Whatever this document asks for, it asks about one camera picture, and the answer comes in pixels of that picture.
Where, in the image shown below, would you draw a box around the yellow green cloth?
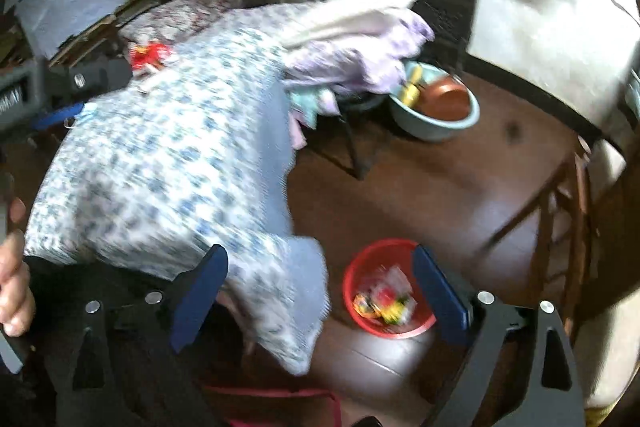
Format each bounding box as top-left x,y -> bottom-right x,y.
400,69 -> 426,108

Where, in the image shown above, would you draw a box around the purple floral quilt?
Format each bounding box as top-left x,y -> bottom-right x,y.
282,9 -> 436,95

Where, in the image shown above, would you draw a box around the light blue plastic basin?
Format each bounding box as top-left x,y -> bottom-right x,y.
387,61 -> 481,142

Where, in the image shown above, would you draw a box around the copper coloured pan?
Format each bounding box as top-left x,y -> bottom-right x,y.
417,74 -> 473,122

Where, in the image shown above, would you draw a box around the orange snack wrapper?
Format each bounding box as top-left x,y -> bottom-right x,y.
352,292 -> 383,320

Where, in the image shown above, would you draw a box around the white quilted pillow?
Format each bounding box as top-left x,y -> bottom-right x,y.
280,0 -> 423,50

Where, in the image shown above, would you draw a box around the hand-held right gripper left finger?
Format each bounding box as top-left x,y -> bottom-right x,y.
50,244 -> 229,427

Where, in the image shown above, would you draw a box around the pink strap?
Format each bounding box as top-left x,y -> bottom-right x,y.
200,384 -> 346,427

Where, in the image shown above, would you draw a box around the black metal stool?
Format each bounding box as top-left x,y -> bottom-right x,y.
305,94 -> 381,180

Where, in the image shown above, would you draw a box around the red plastic bin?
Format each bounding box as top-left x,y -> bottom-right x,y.
342,239 -> 438,340

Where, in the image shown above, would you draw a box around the beige cushion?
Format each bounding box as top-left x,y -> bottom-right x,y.
580,137 -> 640,413

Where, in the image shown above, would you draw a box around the dark wooden chair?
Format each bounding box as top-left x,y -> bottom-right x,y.
480,134 -> 608,338

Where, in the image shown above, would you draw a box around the grey plastic bag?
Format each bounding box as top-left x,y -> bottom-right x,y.
380,264 -> 416,298

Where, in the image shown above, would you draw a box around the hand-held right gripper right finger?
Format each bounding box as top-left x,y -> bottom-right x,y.
411,245 -> 586,427

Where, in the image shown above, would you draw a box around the pastel folded cloth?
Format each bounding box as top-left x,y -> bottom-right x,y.
287,87 -> 341,150

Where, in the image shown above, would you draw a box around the person's left hand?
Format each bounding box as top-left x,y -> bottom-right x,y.
0,197 -> 37,338

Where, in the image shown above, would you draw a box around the long wooden desk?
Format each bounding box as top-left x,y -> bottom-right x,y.
47,0 -> 171,68

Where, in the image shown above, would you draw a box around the red plastic bag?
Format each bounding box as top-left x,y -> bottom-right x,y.
129,42 -> 173,75

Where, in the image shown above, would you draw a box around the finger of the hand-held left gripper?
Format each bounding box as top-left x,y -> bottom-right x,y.
65,58 -> 134,102
32,103 -> 85,130

